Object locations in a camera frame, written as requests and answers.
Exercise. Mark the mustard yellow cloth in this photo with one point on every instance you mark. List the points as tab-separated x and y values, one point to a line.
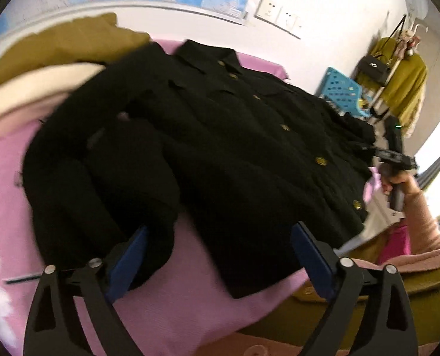
56	48

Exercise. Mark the blue perforated plastic basket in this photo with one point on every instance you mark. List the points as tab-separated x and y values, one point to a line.
338	89

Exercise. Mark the black button jacket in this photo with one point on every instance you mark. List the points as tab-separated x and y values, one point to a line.
205	155

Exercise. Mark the pink white hanging accessory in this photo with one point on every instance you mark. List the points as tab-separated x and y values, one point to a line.
409	42

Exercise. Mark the person's right hand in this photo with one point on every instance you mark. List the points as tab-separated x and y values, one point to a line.
385	181

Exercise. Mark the cream cloth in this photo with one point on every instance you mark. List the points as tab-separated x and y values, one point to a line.
27	89

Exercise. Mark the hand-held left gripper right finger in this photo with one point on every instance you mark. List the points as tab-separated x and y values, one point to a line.
312	263

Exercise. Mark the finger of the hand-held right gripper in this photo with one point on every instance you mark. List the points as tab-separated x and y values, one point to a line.
364	149

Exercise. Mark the magenta cloth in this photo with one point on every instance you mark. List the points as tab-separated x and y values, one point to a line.
396	243

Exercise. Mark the clothes rack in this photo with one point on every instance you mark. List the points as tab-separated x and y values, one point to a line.
383	87

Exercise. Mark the olive green hanging garment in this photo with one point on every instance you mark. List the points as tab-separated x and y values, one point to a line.
405	85

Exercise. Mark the grey curtain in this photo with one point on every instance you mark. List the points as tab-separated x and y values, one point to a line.
437	172

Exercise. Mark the black handbag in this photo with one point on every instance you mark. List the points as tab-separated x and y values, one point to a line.
372	68

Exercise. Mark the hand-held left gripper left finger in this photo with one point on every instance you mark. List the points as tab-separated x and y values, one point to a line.
129	263

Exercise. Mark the person's right forearm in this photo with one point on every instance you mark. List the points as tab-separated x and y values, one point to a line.
424	222

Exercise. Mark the pink bed sheet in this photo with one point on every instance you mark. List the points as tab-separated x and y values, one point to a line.
190	304

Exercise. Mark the olive green coat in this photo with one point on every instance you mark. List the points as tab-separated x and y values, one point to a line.
427	300

